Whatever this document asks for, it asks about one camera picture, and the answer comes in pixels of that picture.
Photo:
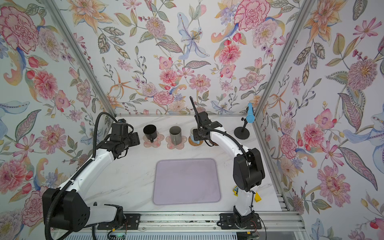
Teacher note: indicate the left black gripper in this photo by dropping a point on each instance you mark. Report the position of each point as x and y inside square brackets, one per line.
[135, 137]

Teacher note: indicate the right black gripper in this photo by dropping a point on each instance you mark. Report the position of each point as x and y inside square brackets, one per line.
[196, 135]

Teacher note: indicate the light blue mug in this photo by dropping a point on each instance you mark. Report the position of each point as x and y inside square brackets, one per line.
[192, 134]

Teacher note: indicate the woven rattan coaster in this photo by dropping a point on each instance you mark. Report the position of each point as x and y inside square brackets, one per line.
[194, 143]

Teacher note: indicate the black mug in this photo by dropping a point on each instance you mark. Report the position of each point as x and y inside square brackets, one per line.
[150, 132]

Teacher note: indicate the grey mug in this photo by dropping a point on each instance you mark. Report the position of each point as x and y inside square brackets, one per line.
[175, 135]

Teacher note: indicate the pink flower coaster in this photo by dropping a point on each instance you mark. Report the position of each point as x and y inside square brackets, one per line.
[155, 144]
[180, 146]

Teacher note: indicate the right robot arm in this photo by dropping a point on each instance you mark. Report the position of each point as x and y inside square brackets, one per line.
[248, 173]

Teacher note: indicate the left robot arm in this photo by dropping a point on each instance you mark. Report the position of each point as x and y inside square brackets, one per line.
[65, 208]

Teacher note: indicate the blue microphone on stand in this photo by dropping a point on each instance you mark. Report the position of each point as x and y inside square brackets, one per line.
[243, 133]

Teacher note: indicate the lavender tray mat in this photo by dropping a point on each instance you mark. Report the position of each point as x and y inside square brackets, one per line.
[186, 181]

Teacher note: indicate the yellow blue sticker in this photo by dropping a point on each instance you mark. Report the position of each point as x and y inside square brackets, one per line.
[236, 190]

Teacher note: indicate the yellow tag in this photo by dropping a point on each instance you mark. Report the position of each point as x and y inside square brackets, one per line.
[257, 197]

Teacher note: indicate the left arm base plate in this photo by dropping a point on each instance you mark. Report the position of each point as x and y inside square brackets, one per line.
[127, 222]

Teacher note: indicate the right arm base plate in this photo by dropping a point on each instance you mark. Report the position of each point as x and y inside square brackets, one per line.
[234, 221]

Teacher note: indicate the aluminium front rail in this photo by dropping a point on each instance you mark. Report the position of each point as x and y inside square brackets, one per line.
[207, 221]

